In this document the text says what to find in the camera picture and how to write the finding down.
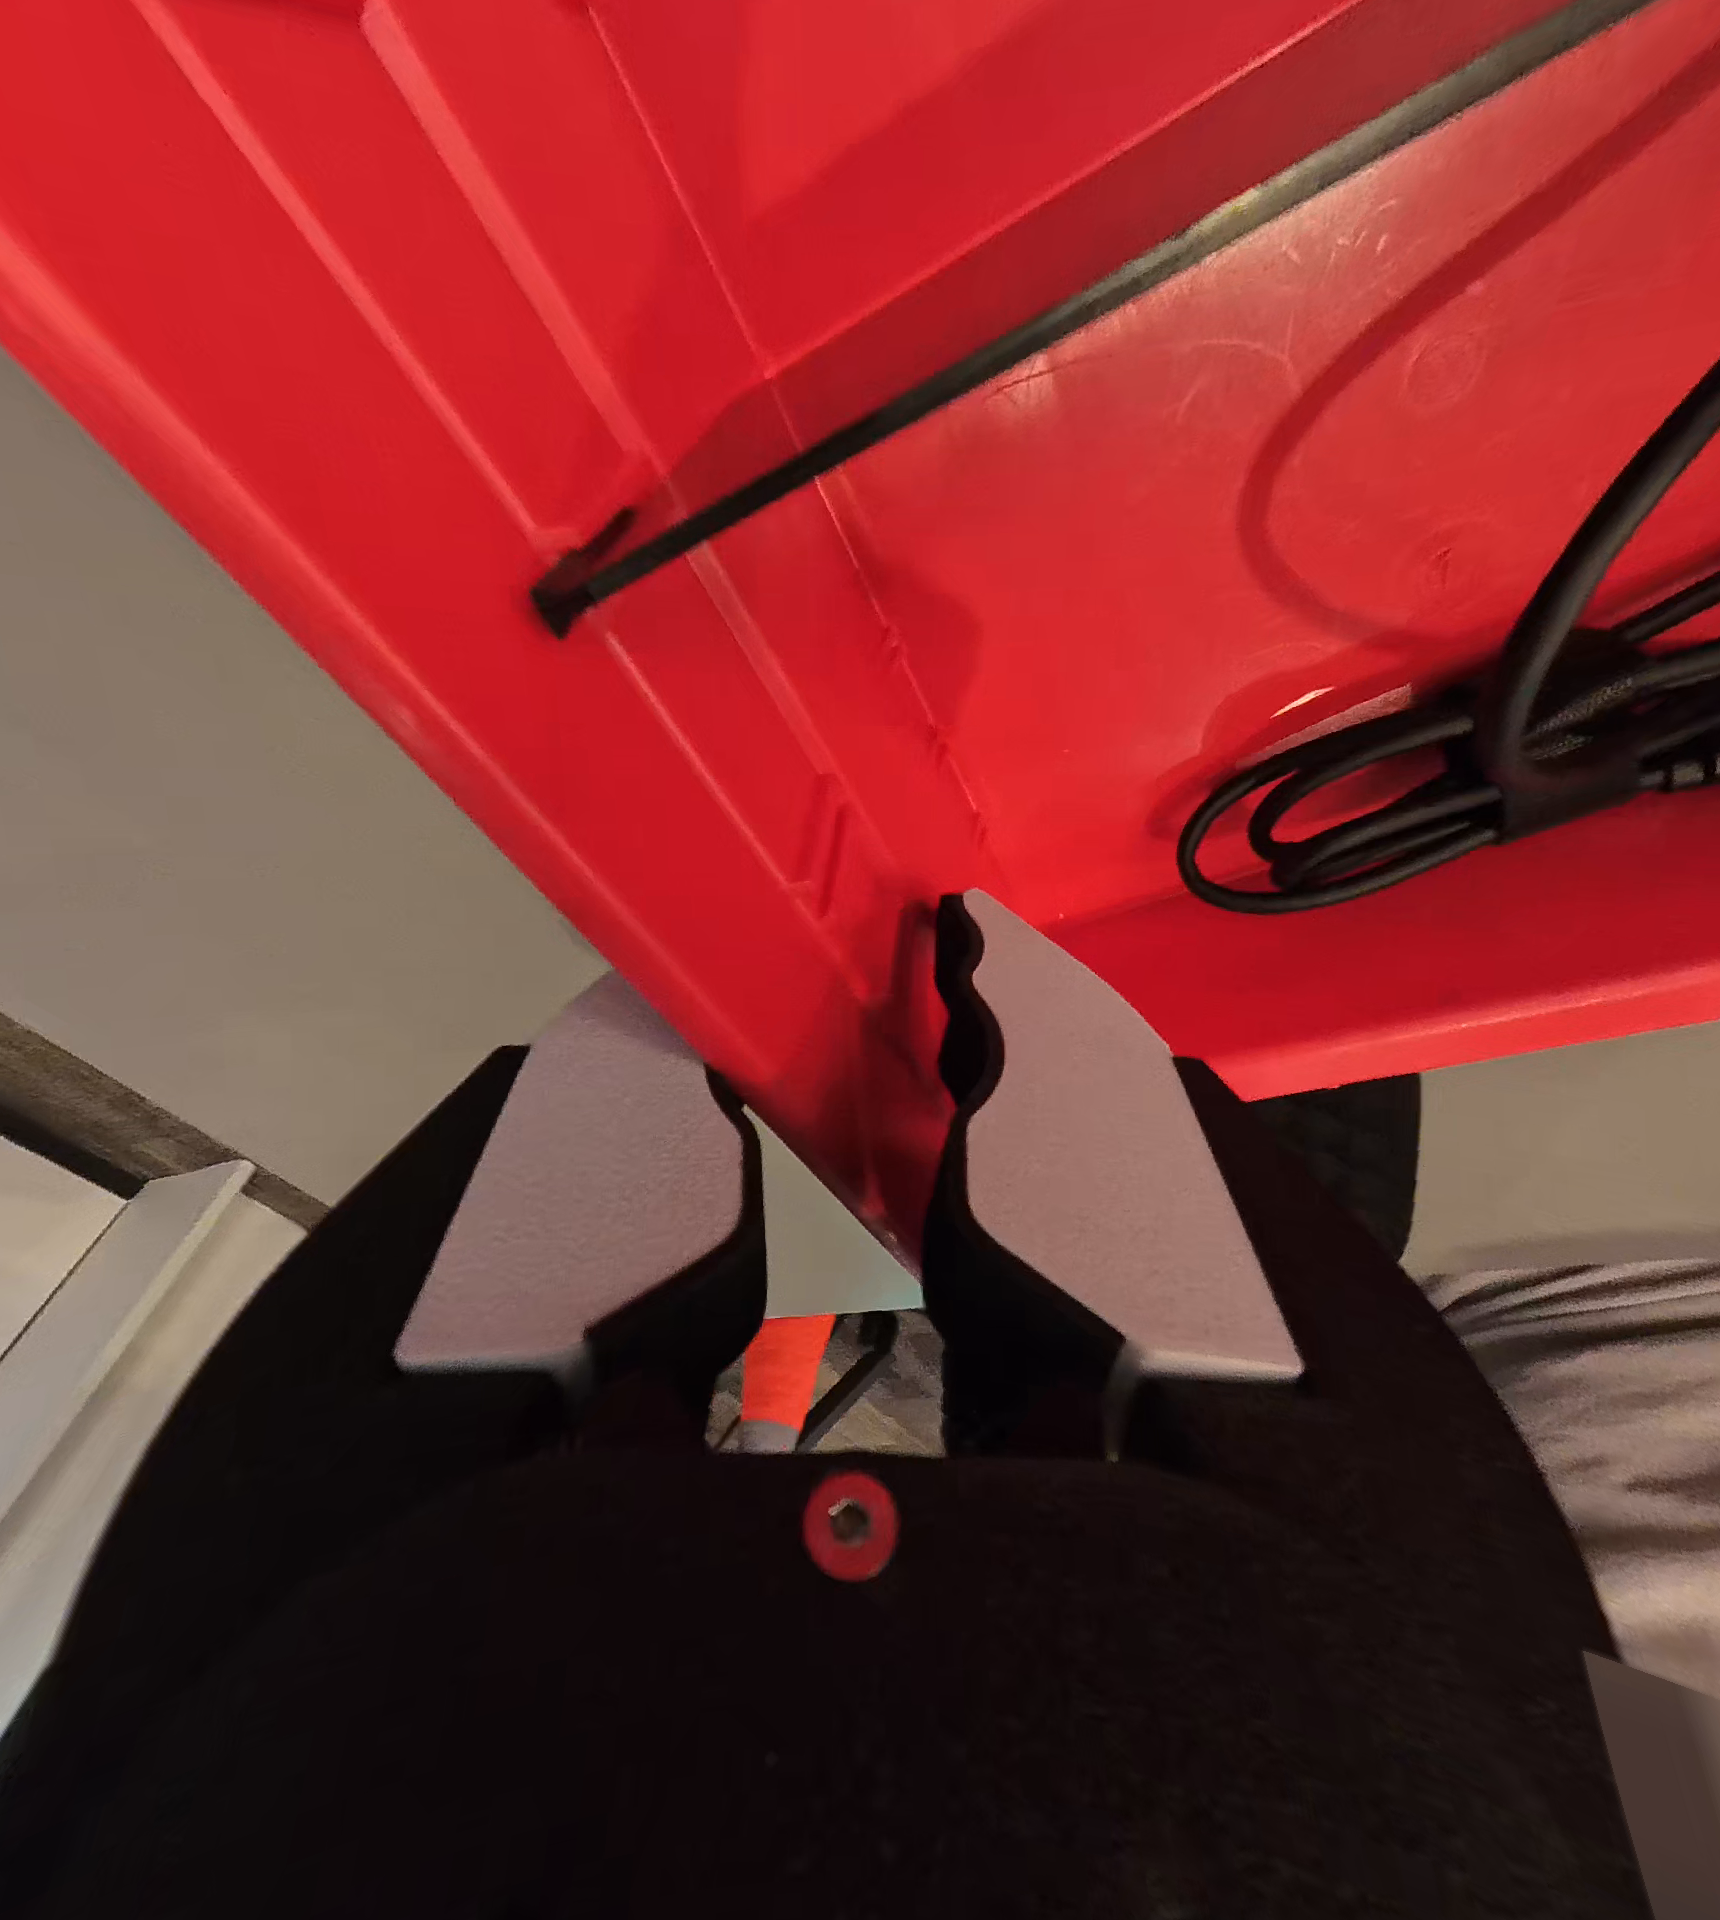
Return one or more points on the clear bin divider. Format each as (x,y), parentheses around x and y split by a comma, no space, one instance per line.
(568,601)

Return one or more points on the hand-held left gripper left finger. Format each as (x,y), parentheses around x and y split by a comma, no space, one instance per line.
(590,1184)

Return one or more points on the person's grey pants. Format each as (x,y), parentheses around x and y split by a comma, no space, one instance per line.
(1670,1425)

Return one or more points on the red plastic bin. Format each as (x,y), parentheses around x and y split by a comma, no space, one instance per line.
(501,375)

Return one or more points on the orange object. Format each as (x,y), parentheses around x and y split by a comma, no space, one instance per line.
(778,1381)

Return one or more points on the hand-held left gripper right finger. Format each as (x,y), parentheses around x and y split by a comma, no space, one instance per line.
(1114,1170)

